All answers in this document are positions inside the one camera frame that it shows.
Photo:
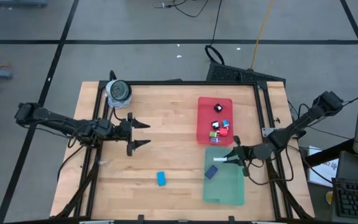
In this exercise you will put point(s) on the dark blue digital clock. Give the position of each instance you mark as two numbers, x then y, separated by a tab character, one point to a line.
211	172

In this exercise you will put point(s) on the black keyboard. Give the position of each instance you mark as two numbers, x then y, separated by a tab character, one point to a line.
356	199

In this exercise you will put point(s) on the teal plastic tray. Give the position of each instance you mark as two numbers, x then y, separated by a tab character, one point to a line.
225	189

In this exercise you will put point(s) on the red plastic tray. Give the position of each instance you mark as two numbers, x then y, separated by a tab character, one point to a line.
205	112

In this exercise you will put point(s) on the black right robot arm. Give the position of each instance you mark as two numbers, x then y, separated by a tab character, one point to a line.
303	124

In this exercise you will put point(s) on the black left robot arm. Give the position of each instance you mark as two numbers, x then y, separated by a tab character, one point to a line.
64	126

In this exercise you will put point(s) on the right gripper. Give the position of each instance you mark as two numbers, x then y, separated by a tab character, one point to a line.
250	152

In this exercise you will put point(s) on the small yellow item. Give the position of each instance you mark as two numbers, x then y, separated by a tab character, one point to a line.
329	197

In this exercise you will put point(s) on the black perforated metal case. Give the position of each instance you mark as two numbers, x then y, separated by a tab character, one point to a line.
238	74

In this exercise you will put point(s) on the black table clamp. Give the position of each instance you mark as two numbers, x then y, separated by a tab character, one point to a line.
141	218
231	218

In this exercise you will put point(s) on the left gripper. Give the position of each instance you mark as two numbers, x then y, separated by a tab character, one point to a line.
130	132

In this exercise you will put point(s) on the grey metal mounting plate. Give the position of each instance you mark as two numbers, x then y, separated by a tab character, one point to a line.
267	132

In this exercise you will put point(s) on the white digital clock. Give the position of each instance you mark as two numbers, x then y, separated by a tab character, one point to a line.
220	159

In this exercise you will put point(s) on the cyan blue digital clock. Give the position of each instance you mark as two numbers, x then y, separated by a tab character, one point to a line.
161	179

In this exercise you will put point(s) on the black desk bar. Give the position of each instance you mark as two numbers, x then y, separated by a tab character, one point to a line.
328	154

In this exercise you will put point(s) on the white paper sheet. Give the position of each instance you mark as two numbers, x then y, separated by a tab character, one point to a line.
323	168

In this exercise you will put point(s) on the roll of tape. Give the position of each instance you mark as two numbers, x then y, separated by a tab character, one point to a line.
118	90

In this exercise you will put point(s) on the black charger block white label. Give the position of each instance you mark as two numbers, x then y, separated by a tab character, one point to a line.
218	108
215	125

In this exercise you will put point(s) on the light blue charger block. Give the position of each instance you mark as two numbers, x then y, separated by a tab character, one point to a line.
226	124

